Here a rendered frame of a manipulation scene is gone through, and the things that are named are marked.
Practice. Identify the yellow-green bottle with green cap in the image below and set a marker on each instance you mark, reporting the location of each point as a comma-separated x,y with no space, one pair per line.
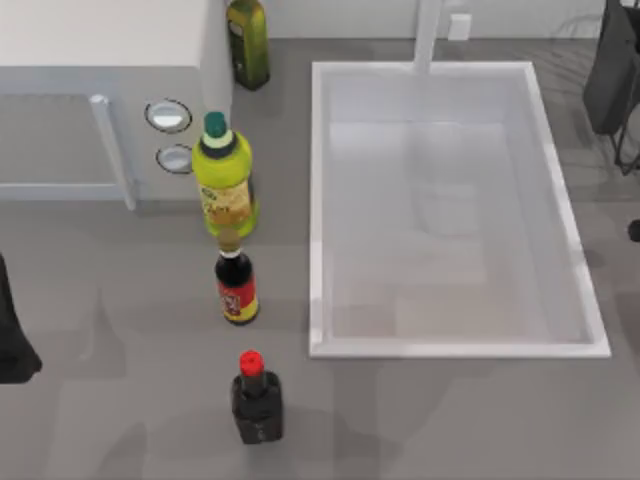
225,185

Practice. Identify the dark green olive oil bottle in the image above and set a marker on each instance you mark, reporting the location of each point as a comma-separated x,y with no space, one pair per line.
248,42

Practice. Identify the white wall socket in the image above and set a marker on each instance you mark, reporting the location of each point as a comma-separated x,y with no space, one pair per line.
459,26

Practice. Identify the pale microwave oven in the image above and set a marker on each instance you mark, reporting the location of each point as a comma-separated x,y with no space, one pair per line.
70,45

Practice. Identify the black bottle with red cap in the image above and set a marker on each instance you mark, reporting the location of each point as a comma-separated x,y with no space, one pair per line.
256,407

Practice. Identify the white sink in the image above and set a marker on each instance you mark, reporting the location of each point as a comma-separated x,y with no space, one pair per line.
450,210

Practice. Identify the small microwave knob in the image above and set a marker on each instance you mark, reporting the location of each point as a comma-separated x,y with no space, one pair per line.
173,158

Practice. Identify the black chair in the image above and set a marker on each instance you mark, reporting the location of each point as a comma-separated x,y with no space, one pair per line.
612,75

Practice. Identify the dark bottle with red label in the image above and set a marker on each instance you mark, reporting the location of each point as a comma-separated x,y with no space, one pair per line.
236,290

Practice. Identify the large microwave knob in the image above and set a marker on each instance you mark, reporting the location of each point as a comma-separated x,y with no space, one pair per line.
168,116

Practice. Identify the tall white tap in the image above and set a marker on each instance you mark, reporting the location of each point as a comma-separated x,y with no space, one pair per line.
427,35

